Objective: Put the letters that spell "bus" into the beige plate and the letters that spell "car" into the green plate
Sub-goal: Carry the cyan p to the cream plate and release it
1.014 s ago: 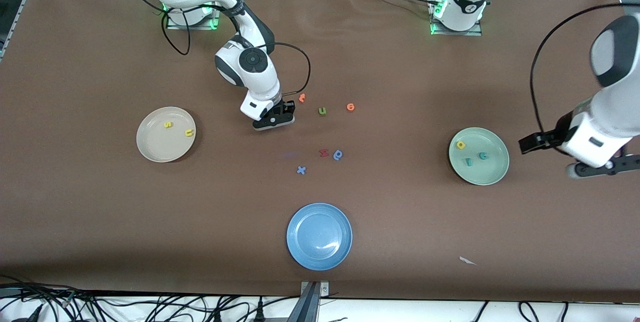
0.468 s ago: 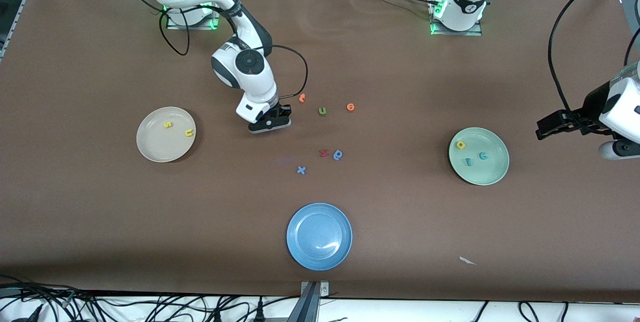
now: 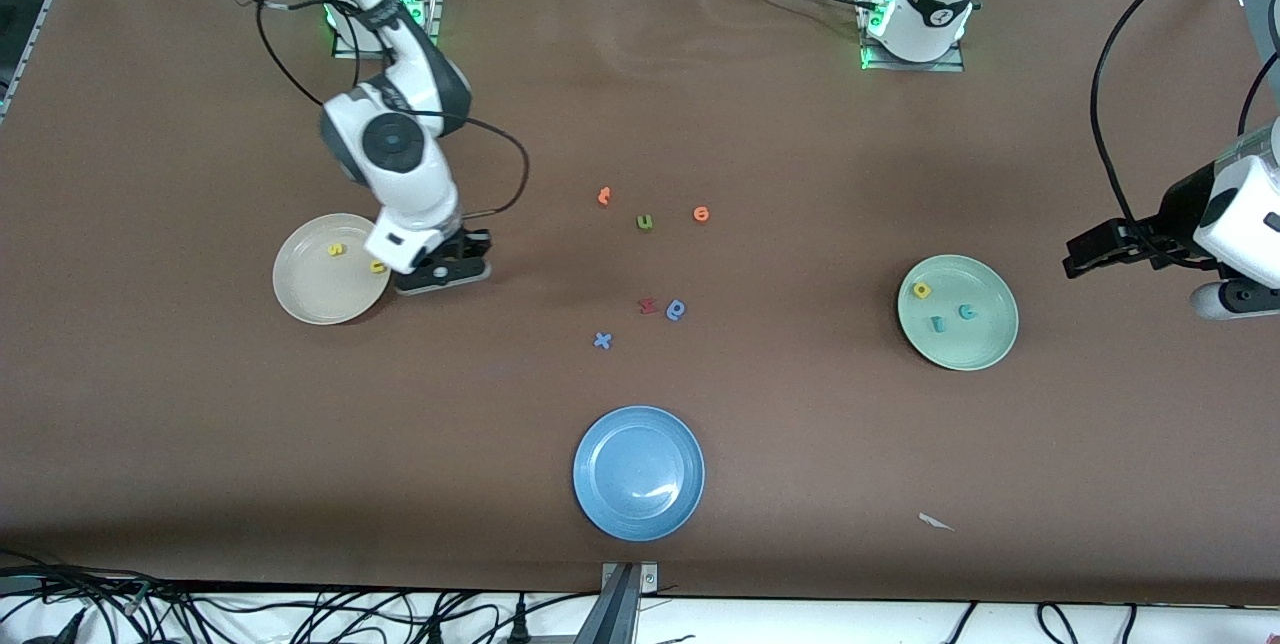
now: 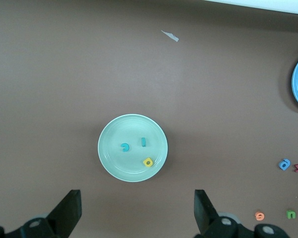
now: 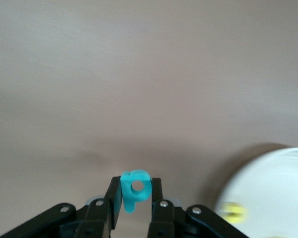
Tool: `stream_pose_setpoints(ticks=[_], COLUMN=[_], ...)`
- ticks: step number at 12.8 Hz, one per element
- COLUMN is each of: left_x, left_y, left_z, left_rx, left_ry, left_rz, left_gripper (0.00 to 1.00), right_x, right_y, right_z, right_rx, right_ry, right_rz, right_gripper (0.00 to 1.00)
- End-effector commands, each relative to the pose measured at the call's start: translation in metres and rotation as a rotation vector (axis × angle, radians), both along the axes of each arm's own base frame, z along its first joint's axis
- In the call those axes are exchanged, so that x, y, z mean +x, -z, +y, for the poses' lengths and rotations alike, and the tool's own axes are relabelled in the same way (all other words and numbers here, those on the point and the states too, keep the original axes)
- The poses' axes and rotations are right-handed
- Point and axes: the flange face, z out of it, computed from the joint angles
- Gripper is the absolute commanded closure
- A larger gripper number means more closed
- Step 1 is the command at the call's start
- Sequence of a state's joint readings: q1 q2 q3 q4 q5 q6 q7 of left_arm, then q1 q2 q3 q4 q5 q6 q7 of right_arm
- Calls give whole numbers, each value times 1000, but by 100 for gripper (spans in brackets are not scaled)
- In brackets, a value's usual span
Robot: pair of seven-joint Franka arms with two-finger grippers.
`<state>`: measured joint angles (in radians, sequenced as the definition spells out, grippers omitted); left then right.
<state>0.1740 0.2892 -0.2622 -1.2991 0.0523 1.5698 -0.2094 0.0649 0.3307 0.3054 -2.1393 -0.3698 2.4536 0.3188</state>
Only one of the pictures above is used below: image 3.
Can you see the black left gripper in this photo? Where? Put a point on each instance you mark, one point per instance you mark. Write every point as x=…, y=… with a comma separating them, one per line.
x=1178, y=211

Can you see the black power plug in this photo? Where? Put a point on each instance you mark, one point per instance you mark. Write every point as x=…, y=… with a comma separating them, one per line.
x=519, y=624

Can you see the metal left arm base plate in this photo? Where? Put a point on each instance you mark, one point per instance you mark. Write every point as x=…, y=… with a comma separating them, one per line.
x=900, y=67

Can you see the beige round plate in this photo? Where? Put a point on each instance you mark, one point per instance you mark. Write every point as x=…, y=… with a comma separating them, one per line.
x=320, y=284

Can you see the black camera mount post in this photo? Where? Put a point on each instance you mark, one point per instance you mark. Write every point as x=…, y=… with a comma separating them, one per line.
x=612, y=614

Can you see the silver metal edge bracket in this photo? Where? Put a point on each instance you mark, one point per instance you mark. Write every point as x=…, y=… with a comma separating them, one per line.
x=648, y=579

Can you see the blue foam letter a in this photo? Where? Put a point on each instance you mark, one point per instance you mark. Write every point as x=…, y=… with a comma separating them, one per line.
x=677, y=310

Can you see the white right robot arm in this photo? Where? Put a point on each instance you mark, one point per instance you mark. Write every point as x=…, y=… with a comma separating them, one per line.
x=395, y=144

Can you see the white paper scrap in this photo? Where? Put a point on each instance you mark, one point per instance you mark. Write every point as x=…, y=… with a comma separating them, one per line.
x=935, y=521

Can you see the brown table cover sheet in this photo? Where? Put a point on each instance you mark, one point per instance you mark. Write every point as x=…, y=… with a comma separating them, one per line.
x=200, y=424

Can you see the blue round plate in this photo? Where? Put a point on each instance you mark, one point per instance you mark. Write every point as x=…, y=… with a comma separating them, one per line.
x=638, y=473

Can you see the green round plate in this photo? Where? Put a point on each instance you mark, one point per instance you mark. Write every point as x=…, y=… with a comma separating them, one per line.
x=970, y=344

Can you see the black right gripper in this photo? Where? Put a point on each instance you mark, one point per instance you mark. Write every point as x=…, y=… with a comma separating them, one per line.
x=468, y=244

